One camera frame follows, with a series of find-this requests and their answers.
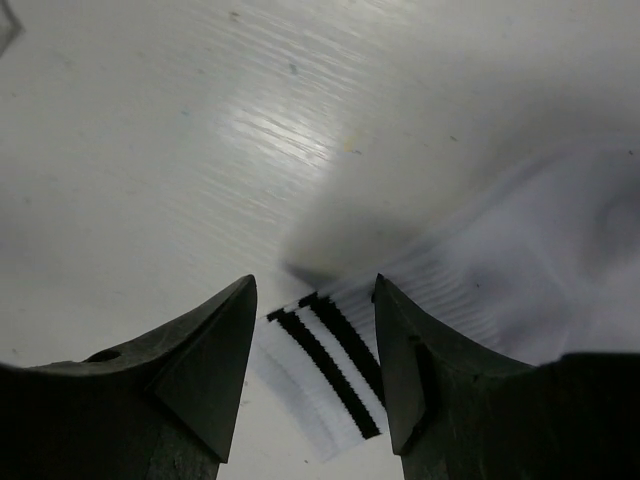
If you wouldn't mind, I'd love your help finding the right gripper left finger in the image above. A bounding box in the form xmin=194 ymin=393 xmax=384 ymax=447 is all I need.
xmin=1 ymin=275 xmax=257 ymax=479

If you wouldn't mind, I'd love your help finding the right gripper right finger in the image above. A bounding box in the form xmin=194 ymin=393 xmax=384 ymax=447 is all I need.
xmin=374 ymin=277 xmax=639 ymax=479

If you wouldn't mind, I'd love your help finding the long white sock striped cuff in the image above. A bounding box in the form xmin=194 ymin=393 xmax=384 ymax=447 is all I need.
xmin=250 ymin=135 xmax=639 ymax=461

